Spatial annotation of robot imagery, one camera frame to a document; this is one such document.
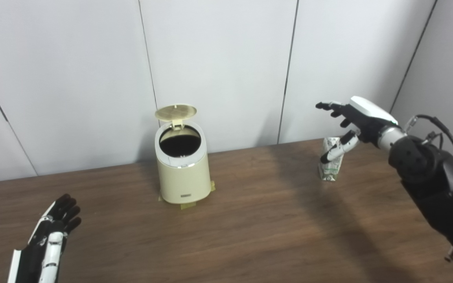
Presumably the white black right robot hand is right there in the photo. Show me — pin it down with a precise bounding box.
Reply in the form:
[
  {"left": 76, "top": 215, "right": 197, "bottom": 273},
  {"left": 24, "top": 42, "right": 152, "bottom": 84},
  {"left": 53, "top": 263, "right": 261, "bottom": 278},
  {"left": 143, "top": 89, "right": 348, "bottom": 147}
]
[{"left": 315, "top": 96, "right": 399, "bottom": 165}]

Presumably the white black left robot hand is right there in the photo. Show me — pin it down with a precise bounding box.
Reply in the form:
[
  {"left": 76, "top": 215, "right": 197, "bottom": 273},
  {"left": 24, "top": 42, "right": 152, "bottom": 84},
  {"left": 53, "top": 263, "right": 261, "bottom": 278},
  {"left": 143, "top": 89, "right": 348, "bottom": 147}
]
[{"left": 7, "top": 193, "right": 82, "bottom": 283}]

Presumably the white green milk carton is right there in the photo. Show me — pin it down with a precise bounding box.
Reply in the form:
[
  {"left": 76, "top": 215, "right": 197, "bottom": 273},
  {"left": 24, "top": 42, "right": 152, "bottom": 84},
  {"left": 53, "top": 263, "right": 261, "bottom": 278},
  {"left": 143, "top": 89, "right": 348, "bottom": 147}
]
[{"left": 318, "top": 137, "right": 345, "bottom": 182}]

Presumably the cream-colored round trash bin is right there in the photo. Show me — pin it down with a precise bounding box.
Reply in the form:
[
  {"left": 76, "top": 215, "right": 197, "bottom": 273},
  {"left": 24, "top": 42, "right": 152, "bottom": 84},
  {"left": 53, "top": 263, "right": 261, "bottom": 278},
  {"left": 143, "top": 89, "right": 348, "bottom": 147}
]
[{"left": 155, "top": 104, "right": 211, "bottom": 204}]

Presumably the cream round bin lid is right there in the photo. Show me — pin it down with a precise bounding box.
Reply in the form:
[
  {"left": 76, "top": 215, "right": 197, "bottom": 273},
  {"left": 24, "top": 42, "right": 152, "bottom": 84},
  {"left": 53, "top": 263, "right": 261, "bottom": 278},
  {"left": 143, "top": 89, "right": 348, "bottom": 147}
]
[{"left": 155, "top": 104, "right": 197, "bottom": 130}]

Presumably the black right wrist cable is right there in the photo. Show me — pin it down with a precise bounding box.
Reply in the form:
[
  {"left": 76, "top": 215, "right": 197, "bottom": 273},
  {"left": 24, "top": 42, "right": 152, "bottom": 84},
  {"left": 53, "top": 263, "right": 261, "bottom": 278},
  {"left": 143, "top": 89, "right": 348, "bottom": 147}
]
[{"left": 404, "top": 114, "right": 453, "bottom": 173}]

